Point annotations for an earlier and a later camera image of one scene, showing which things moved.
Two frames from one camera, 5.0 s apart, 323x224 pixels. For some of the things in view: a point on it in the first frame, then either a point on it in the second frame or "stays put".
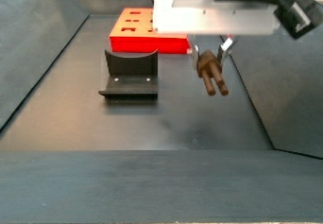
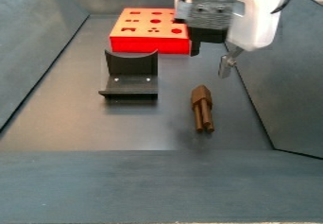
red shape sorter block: [135, 35] stays put
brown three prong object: [210, 71] to [201, 101]
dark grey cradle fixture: [131, 77] stays put
